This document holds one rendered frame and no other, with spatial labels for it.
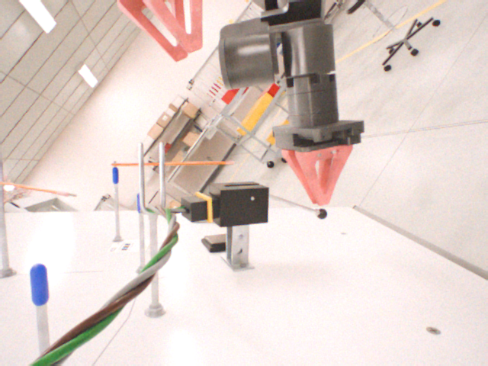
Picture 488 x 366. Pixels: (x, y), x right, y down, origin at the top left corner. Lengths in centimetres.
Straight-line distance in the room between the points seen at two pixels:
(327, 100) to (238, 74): 10
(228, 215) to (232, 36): 20
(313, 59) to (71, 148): 828
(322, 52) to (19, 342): 37
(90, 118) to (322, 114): 824
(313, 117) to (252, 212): 12
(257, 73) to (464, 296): 30
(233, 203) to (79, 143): 823
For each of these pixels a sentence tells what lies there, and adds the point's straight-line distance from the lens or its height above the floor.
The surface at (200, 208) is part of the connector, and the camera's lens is 36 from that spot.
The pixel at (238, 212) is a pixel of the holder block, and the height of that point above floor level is 112.
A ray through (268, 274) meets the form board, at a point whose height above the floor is 105.
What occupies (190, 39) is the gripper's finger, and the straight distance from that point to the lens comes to 34.
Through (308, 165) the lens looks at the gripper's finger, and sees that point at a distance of 40.
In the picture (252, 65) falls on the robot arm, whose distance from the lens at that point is 40.
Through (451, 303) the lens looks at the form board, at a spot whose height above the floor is 93.
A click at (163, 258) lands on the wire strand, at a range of 16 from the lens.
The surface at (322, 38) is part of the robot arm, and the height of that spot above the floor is 115.
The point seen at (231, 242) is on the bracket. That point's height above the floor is 109.
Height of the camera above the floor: 121
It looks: 12 degrees down
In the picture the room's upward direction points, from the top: 53 degrees counter-clockwise
